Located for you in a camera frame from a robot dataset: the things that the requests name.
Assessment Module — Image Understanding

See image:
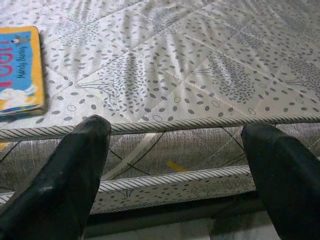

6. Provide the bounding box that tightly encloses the yellow blue children's book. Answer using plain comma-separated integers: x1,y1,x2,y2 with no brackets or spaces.
0,25,48,116

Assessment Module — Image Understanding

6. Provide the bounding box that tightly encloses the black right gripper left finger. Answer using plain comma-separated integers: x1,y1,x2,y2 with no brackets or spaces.
0,114,112,240

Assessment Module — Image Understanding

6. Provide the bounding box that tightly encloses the yellow mattress tag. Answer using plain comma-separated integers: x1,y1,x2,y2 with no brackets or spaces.
165,160,190,173

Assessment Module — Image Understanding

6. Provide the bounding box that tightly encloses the patterned white mattress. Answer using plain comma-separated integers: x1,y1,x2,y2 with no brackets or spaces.
0,0,320,216

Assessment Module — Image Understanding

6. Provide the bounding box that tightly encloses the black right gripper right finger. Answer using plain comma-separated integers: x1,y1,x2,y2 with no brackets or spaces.
241,122,320,240

